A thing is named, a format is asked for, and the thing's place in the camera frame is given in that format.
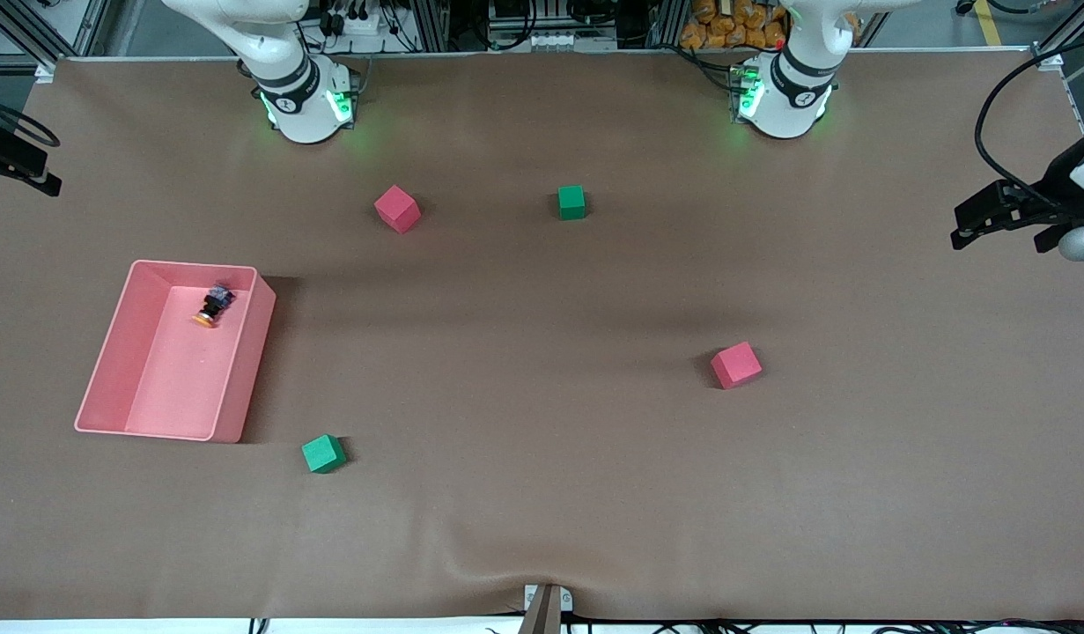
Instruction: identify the yellow mushroom push button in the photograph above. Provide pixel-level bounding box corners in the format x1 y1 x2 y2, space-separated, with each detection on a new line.
193 284 236 330

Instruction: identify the pink plastic bin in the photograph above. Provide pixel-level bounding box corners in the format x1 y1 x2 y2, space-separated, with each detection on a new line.
74 259 277 444

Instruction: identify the pink foam cube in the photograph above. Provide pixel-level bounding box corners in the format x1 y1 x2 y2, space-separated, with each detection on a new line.
710 341 763 390
373 185 422 235

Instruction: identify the orange packets pile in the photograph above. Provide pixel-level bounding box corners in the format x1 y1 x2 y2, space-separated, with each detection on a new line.
680 0 787 50

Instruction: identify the white power strip with plugs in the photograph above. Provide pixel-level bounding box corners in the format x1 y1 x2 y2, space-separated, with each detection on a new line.
317 0 393 36

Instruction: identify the long white power strip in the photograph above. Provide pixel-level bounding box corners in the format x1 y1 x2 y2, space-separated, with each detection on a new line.
487 31 619 52

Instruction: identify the brown table mat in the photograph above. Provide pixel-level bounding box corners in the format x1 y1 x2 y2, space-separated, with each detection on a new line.
0 48 1084 622

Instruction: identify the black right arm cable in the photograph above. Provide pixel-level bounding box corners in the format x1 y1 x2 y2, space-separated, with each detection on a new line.
0 95 61 148

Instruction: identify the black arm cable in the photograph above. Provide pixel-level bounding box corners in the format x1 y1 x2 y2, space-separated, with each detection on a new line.
974 53 1084 205
0 95 61 148

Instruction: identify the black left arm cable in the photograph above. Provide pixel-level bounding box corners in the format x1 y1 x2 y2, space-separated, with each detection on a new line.
974 53 1084 205

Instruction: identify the aluminium frame profile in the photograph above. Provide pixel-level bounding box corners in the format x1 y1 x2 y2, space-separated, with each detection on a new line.
1037 0 1084 61
0 0 60 68
652 0 685 49
416 0 452 52

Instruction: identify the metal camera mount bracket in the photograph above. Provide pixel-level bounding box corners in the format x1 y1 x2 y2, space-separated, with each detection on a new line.
523 583 574 634

